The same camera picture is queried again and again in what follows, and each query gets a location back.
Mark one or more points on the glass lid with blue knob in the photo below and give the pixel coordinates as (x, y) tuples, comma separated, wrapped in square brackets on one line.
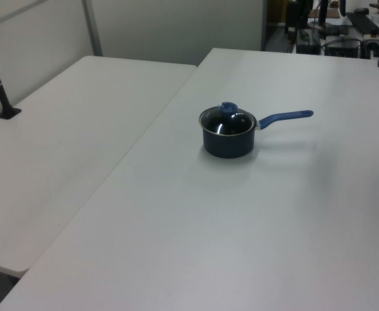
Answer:
[(221, 124)]

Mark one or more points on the black computer keyboard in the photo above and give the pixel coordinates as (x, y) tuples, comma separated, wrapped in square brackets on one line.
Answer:
[(364, 22)]

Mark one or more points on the black monitor stand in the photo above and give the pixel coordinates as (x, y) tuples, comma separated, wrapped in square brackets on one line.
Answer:
[(322, 19)]

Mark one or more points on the grey metal partition post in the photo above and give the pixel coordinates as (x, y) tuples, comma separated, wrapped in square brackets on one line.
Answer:
[(92, 29)]

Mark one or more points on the black computer box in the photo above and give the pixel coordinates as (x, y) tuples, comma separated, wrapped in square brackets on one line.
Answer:
[(341, 48)]

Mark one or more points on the black computer mouse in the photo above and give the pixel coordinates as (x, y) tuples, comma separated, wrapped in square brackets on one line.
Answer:
[(361, 10)]

